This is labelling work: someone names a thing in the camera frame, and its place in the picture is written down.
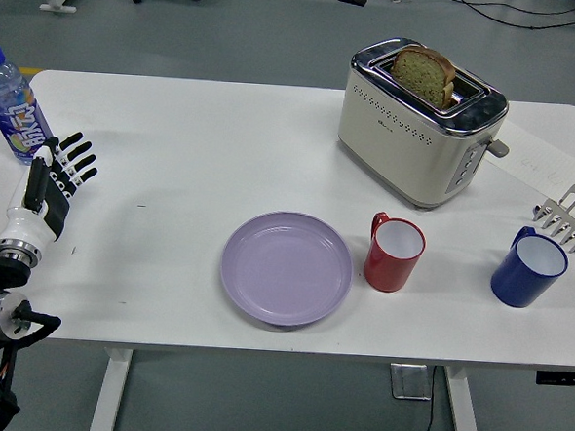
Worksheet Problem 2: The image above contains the white table leg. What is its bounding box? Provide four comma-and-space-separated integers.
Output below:
87, 344, 134, 431
439, 365, 489, 431

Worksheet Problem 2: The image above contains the cream and chrome toaster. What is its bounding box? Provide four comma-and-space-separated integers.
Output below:
333, 33, 517, 215

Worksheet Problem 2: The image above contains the purple plate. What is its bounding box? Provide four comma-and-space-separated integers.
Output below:
217, 207, 358, 333

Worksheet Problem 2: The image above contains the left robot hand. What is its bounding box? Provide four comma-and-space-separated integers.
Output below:
0, 127, 101, 257

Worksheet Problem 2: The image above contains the brown bread slice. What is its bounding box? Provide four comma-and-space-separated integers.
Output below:
389, 44, 459, 110

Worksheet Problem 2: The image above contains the red mug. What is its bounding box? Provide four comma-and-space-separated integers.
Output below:
363, 210, 428, 296

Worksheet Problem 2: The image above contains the black table control panel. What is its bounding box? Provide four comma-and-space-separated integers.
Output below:
535, 370, 575, 388

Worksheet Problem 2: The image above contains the blue label drink bottle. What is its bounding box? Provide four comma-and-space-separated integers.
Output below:
0, 44, 60, 168

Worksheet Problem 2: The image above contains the black power cable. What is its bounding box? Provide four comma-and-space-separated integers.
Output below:
420, 364, 441, 431

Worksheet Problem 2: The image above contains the black floor cable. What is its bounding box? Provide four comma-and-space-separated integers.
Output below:
444, 0, 575, 34

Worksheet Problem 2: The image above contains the silver box under table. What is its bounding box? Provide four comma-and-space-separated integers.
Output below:
387, 362, 436, 402

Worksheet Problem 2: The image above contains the blue mug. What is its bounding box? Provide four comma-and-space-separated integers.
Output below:
489, 224, 572, 312

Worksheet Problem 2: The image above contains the white paper sheet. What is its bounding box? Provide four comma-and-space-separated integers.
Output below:
483, 117, 575, 193

